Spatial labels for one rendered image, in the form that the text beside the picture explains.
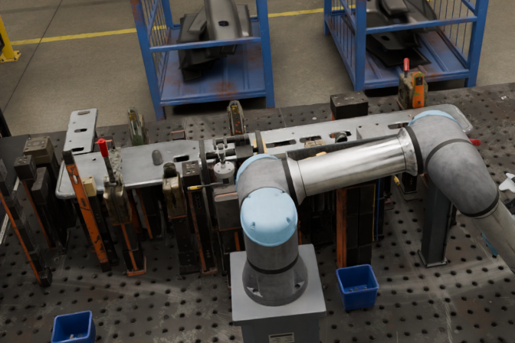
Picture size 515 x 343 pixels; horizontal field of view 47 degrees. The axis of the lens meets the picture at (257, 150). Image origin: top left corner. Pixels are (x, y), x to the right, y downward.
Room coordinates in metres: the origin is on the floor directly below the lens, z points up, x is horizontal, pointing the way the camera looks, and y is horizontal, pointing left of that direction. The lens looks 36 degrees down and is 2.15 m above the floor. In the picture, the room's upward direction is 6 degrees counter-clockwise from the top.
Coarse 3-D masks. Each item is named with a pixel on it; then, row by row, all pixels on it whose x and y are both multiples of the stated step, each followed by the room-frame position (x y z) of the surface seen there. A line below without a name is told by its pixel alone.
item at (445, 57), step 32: (352, 0) 3.51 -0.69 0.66; (384, 0) 3.65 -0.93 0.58; (416, 0) 3.96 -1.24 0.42; (480, 0) 3.29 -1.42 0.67; (352, 32) 3.92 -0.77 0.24; (384, 32) 3.75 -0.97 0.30; (416, 32) 3.51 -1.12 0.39; (480, 32) 3.29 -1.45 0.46; (352, 64) 3.53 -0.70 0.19; (384, 64) 3.44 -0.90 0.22; (416, 64) 3.48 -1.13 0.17; (448, 64) 3.45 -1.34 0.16
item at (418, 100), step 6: (420, 72) 1.78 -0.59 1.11; (414, 78) 1.77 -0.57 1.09; (420, 78) 1.77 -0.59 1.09; (414, 84) 1.77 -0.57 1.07; (420, 84) 1.76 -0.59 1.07; (414, 90) 1.76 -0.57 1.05; (420, 90) 1.76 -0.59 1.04; (414, 96) 1.76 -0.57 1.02; (420, 96) 1.76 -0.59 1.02; (414, 102) 1.75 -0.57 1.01; (420, 102) 1.75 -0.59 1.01
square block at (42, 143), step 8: (48, 136) 1.70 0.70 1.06; (32, 144) 1.66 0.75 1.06; (40, 144) 1.65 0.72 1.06; (48, 144) 1.67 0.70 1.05; (24, 152) 1.62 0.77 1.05; (32, 152) 1.62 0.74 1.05; (40, 152) 1.62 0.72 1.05; (48, 152) 1.64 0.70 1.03; (40, 160) 1.62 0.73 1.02; (48, 160) 1.62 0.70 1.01; (56, 160) 1.69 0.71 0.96; (48, 168) 1.63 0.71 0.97; (56, 168) 1.66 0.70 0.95; (56, 176) 1.63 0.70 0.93; (56, 184) 1.63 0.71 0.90; (64, 200) 1.63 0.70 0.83; (64, 208) 1.63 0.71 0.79; (72, 208) 1.68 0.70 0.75; (64, 216) 1.63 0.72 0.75; (72, 216) 1.65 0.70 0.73; (72, 224) 1.63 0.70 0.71
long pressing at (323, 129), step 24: (336, 120) 1.70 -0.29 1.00; (360, 120) 1.68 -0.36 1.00; (384, 120) 1.67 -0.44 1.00; (408, 120) 1.65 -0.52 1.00; (456, 120) 1.62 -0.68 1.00; (168, 144) 1.66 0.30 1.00; (192, 144) 1.64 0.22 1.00; (96, 168) 1.56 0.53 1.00; (120, 168) 1.55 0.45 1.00; (144, 168) 1.53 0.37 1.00; (72, 192) 1.45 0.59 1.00
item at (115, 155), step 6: (114, 150) 1.55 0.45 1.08; (120, 150) 1.56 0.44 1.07; (114, 156) 1.52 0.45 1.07; (120, 156) 1.53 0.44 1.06; (114, 162) 1.49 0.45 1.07; (120, 162) 1.51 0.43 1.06; (114, 168) 1.45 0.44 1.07; (114, 174) 1.44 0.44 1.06; (108, 180) 1.40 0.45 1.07; (108, 186) 1.39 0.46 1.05
